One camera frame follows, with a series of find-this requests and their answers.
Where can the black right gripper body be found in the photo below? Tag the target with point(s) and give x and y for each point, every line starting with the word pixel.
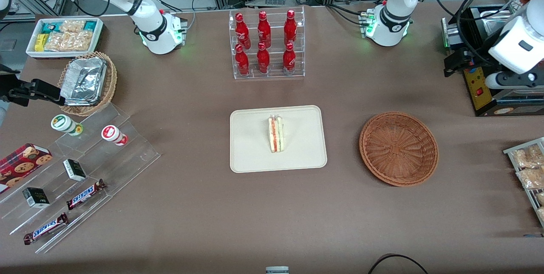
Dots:
pixel 12 92

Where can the triangle sandwich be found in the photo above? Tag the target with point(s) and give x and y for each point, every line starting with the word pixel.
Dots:
pixel 275 136

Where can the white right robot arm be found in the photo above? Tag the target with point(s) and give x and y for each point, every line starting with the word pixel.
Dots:
pixel 148 27

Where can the small tan wicker basket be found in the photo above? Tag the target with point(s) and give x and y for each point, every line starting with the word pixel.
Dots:
pixel 111 78

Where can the tray of packaged snacks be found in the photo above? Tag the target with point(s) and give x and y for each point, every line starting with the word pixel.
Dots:
pixel 510 151

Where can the round brown wicker basket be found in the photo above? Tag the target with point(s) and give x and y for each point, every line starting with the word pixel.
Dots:
pixel 399 148

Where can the cream plastic serving tray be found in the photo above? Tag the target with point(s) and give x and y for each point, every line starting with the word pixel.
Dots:
pixel 250 146

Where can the steel warmer pan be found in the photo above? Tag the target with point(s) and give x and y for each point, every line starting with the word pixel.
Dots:
pixel 488 27

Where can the green lid drink bottle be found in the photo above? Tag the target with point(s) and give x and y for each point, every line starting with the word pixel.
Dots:
pixel 63 123

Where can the white plastic snack bin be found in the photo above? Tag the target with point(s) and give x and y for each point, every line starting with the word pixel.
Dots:
pixel 30 51

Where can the yellow snack pack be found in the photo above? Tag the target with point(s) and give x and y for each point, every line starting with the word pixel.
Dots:
pixel 40 42

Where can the clear cracker bag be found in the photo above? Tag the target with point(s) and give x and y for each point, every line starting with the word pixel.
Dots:
pixel 72 26
pixel 68 41

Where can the black yellow food warmer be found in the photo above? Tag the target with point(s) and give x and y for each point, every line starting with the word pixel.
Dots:
pixel 478 89

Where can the black clamp block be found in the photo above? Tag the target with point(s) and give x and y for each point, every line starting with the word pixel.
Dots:
pixel 457 63

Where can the teal snack pack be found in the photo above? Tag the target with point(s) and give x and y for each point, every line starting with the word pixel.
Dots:
pixel 51 27
pixel 90 26

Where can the silver box with green light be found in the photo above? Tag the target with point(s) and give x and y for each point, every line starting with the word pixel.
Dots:
pixel 451 32

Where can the red chocolate cookie box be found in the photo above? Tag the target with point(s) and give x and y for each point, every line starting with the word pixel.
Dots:
pixel 21 165

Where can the red lid drink bottle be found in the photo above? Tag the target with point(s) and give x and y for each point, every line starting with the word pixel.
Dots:
pixel 111 133

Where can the small black carton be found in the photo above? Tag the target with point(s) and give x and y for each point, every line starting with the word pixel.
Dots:
pixel 36 197
pixel 74 170

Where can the clear acrylic stepped display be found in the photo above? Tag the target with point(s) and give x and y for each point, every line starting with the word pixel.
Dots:
pixel 127 155

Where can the Snickers chocolate bar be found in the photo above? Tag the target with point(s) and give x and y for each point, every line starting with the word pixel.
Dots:
pixel 46 228
pixel 85 194

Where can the clear bag of crackers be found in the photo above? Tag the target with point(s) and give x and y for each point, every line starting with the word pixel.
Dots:
pixel 540 198
pixel 541 214
pixel 531 178
pixel 527 157

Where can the red cola bottle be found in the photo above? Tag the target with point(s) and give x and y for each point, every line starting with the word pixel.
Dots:
pixel 290 27
pixel 289 59
pixel 242 32
pixel 263 59
pixel 264 29
pixel 242 61

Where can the clear acrylic bottle rack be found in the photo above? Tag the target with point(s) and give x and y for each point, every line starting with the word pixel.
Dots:
pixel 274 75

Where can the small grey device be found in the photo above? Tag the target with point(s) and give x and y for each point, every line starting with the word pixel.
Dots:
pixel 277 270

